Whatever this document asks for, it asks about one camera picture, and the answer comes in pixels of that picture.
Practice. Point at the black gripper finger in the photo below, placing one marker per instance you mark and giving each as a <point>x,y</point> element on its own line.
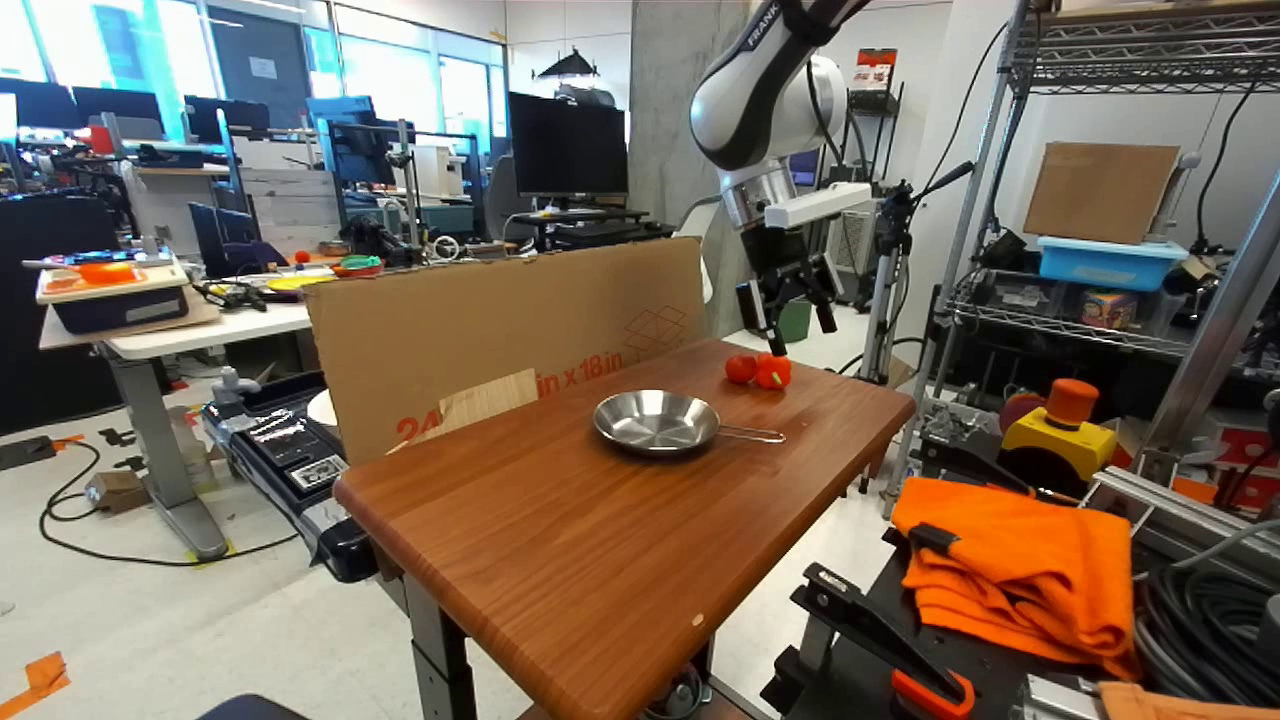
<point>772,335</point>
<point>822,296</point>

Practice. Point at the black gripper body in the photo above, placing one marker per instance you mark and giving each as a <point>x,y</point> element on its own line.
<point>784,264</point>

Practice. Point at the orange bell pepper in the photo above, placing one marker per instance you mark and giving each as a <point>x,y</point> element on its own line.
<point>771,374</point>

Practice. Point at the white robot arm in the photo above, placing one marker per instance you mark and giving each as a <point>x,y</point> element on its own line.
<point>771,96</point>

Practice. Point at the silver metal pan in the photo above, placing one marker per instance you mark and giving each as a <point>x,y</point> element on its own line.
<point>659,422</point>

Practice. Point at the green bucket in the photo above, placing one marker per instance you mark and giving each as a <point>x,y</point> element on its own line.
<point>794,321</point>

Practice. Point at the red tomato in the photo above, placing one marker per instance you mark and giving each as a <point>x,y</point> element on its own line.
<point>736,371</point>

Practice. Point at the blue plastic bin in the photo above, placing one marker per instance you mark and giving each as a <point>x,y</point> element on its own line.
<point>1111,264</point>

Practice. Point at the purple computer monitor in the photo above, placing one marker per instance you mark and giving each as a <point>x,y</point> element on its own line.
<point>564,149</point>

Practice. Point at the cardboard panel on shelf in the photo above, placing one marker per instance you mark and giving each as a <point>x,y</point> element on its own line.
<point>1100,189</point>

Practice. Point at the yellow emergency stop button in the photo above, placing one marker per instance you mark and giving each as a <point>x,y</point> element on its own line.
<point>1057,427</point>

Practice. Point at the wooden table top board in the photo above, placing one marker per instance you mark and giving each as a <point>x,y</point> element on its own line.
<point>589,575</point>

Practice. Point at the folded orange cloth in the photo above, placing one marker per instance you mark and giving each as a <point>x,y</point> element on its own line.
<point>1020,575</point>

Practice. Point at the brown cardboard sheet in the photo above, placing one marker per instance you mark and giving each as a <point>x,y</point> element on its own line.
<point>402,345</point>

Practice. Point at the box with orange object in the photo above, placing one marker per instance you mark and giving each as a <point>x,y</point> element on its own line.
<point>119,294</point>

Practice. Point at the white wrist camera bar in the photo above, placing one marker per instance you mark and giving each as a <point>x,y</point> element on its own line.
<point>819,204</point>

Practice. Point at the orange handled clamp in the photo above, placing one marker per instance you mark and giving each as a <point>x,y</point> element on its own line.
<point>838,610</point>

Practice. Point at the wire shelf rack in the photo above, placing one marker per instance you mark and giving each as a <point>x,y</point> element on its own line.
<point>1114,336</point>

